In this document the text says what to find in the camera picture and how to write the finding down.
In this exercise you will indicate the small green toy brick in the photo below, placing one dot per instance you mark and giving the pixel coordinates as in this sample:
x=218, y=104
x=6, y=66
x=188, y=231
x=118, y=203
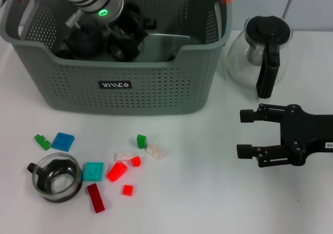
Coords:
x=141, y=140

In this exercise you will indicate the white two-stud toy brick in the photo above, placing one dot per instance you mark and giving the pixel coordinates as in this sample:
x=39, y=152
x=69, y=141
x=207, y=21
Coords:
x=126, y=156

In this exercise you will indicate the red sloped toy brick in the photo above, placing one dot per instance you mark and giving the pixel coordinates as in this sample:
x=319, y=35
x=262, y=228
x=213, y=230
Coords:
x=117, y=171

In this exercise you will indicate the black clay teapot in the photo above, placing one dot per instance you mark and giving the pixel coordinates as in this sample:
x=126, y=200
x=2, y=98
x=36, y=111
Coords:
x=83, y=43

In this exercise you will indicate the teal square toy brick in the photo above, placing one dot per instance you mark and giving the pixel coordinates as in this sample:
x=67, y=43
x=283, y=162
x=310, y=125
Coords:
x=93, y=171

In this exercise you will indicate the glass coffee pot black lid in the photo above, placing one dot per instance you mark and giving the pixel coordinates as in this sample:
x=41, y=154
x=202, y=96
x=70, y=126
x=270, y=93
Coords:
x=268, y=31

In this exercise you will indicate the blue square toy brick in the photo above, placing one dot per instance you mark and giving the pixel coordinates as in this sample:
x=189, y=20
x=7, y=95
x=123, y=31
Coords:
x=63, y=141

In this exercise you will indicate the green stepped toy brick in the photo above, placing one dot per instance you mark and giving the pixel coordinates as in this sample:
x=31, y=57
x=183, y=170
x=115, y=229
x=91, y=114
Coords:
x=42, y=141

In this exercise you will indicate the clear whitish toy brick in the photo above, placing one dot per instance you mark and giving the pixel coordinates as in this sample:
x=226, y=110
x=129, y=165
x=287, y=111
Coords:
x=155, y=151

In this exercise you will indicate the dark red flat toy brick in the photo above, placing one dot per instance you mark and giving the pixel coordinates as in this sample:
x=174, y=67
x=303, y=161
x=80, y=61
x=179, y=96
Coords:
x=95, y=199

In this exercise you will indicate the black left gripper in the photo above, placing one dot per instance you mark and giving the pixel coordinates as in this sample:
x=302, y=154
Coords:
x=127, y=20

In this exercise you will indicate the small red toy brick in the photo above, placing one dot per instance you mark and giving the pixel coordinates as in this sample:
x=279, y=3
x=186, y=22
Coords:
x=128, y=190
x=135, y=162

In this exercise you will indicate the grey perforated plastic storage bin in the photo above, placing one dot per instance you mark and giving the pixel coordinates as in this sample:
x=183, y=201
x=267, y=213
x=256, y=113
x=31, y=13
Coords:
x=156, y=88

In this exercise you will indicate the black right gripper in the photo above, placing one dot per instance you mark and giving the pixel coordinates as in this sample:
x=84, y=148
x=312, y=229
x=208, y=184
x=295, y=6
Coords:
x=304, y=132

